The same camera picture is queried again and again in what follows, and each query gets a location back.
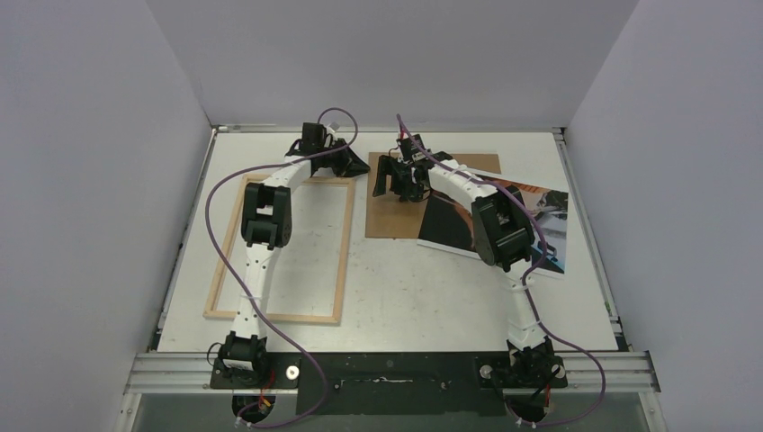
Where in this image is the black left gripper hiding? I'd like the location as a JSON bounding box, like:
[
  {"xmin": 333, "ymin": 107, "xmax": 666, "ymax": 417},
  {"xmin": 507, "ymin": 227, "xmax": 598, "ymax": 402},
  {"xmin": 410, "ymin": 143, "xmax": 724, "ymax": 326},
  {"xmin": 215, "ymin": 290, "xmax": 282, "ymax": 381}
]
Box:
[{"xmin": 319, "ymin": 139, "xmax": 371, "ymax": 179}]

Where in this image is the glossy photo print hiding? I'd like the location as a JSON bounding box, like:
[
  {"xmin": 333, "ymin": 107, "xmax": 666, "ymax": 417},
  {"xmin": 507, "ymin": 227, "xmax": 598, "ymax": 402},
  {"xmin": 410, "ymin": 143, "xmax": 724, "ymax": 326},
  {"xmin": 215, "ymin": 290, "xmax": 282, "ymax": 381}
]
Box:
[{"xmin": 417, "ymin": 170, "xmax": 569, "ymax": 279}]

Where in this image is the white wooden picture frame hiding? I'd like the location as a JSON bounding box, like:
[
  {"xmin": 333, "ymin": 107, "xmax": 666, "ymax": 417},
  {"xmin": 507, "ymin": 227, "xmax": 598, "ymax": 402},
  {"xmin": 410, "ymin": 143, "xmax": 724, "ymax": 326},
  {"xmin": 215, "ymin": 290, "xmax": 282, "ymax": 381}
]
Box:
[{"xmin": 202, "ymin": 174, "xmax": 355, "ymax": 325}]

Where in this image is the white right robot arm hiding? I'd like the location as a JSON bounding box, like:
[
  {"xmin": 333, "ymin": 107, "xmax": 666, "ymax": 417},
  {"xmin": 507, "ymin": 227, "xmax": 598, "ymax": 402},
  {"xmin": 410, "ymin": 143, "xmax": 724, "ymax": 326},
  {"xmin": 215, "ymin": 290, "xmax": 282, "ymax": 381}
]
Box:
[{"xmin": 373, "ymin": 135, "xmax": 554, "ymax": 386}]

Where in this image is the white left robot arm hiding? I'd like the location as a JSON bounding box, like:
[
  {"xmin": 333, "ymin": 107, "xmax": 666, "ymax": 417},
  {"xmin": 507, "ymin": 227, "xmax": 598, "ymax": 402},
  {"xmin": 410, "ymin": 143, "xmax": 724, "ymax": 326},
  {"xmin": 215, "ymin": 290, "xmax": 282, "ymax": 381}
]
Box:
[{"xmin": 212, "ymin": 122, "xmax": 370, "ymax": 388}]

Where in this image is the brown cardboard backing board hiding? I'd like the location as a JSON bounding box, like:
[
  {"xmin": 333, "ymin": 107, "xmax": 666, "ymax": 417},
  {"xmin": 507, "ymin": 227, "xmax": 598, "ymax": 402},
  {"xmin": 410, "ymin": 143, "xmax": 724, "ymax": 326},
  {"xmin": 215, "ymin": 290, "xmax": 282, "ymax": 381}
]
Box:
[{"xmin": 365, "ymin": 152, "xmax": 501, "ymax": 239}]

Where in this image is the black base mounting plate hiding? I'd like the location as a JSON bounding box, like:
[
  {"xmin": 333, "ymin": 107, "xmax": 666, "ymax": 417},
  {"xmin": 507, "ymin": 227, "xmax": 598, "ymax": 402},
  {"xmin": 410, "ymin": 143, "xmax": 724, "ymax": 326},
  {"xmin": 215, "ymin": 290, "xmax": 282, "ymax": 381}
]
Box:
[{"xmin": 210, "ymin": 351, "xmax": 568, "ymax": 417}]

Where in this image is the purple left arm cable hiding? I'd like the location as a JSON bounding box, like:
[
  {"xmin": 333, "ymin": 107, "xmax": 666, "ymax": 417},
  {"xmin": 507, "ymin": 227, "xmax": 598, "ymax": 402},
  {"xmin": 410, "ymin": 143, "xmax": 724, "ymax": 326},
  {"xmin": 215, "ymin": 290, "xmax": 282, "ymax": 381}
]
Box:
[{"xmin": 204, "ymin": 107, "xmax": 360, "ymax": 431}]

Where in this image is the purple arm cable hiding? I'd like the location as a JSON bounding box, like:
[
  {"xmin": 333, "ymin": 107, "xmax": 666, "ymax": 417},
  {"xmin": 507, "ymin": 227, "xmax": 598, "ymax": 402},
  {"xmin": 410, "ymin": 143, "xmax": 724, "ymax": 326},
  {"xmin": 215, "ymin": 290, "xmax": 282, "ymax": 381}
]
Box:
[
  {"xmin": 395, "ymin": 113, "xmax": 608, "ymax": 429},
  {"xmin": 204, "ymin": 107, "xmax": 360, "ymax": 431}
]

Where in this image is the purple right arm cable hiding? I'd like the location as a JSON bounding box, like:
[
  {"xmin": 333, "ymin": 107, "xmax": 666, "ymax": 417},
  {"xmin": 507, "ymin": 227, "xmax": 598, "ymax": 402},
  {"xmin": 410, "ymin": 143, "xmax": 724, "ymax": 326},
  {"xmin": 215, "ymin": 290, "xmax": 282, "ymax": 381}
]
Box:
[{"xmin": 395, "ymin": 113, "xmax": 608, "ymax": 429}]

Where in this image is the aluminium front rail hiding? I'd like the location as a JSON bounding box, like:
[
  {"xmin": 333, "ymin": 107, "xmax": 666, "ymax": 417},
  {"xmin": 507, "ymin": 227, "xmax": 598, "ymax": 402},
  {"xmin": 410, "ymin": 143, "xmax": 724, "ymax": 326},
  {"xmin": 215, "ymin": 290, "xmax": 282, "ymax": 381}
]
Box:
[{"xmin": 124, "ymin": 352, "xmax": 660, "ymax": 394}]

